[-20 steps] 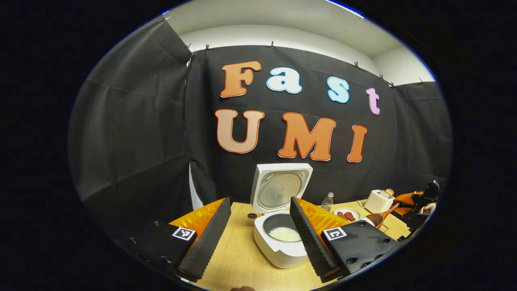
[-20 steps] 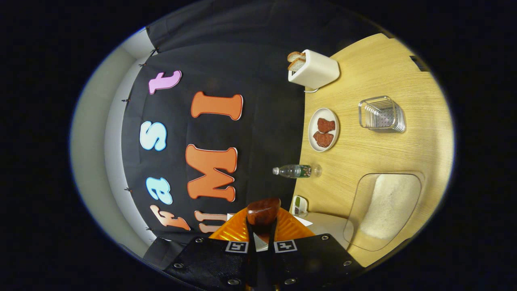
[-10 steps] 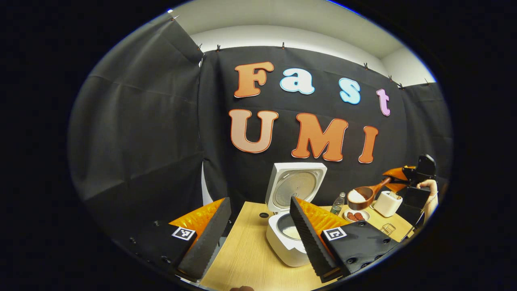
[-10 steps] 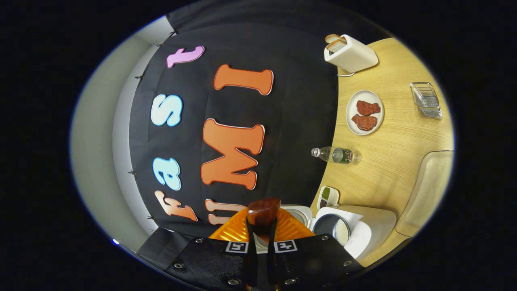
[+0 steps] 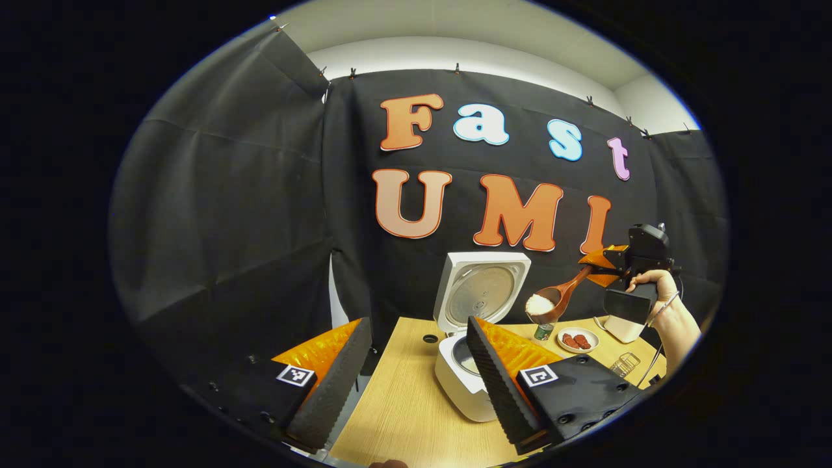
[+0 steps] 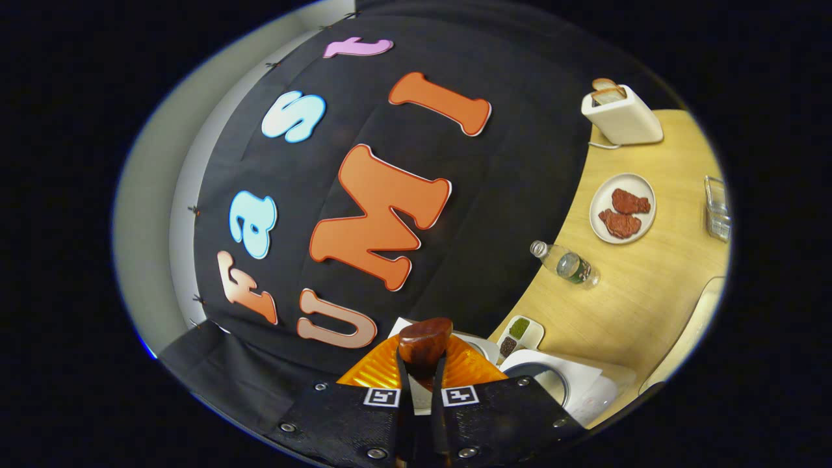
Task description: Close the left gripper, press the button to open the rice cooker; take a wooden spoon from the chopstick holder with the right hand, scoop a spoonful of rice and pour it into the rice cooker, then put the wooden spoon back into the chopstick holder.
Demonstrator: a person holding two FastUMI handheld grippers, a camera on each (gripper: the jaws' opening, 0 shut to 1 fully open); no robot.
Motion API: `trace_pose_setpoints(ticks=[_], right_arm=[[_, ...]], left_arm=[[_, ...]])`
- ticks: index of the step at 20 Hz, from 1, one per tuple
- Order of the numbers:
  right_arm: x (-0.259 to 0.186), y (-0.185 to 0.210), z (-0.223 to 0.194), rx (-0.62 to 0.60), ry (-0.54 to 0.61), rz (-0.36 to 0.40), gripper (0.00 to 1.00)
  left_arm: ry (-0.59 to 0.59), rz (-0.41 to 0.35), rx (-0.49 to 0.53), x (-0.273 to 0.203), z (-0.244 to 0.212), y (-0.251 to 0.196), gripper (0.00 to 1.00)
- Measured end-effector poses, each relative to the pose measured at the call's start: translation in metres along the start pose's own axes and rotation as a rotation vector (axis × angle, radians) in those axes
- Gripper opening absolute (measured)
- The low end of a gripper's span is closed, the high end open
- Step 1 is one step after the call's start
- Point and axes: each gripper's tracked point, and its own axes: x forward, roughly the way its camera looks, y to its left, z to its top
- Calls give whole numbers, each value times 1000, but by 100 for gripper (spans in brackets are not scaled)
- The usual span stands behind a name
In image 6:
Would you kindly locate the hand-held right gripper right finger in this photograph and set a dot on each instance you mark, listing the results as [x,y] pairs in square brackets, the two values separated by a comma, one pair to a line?
[500,422]

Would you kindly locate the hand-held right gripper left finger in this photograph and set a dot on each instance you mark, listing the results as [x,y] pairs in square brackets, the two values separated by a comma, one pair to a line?
[338,422]

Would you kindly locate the white rice cooker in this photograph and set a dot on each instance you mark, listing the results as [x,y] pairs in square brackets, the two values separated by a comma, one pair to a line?
[585,380]

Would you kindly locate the brown wooden spoon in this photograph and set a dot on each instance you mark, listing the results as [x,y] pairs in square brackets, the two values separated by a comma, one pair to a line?
[424,341]

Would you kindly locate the white divided bean dish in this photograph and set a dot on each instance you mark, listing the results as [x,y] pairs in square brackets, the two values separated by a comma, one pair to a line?
[530,338]

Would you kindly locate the clear plastic water bottle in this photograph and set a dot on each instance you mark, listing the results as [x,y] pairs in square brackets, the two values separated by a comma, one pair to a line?
[572,265]

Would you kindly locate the white oval plate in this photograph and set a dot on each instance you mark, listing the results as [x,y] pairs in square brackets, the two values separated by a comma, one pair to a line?
[601,195]

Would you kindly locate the black backdrop cloth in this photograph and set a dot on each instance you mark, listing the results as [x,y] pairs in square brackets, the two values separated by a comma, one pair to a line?
[520,162]

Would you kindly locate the white toaster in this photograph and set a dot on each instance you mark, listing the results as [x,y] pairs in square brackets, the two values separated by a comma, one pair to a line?
[627,120]

